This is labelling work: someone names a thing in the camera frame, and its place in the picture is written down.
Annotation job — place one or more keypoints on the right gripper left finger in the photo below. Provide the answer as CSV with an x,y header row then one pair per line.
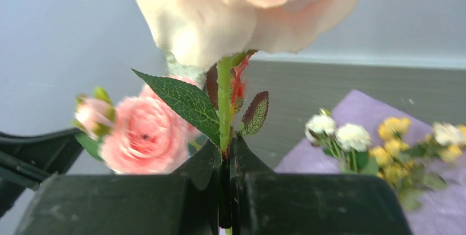
x,y
182,202

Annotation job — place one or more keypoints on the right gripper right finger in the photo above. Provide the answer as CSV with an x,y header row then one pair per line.
x,y
266,202

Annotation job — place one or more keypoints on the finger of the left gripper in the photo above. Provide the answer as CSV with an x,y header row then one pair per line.
x,y
26,161

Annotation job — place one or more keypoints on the pink rose flower stem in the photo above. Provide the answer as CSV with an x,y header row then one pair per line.
x,y
139,135

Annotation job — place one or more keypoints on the white yellow flower stem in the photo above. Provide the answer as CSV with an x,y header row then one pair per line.
x,y
349,143

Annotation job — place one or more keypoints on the peach rose flower stem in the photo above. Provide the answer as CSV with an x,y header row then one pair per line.
x,y
201,32

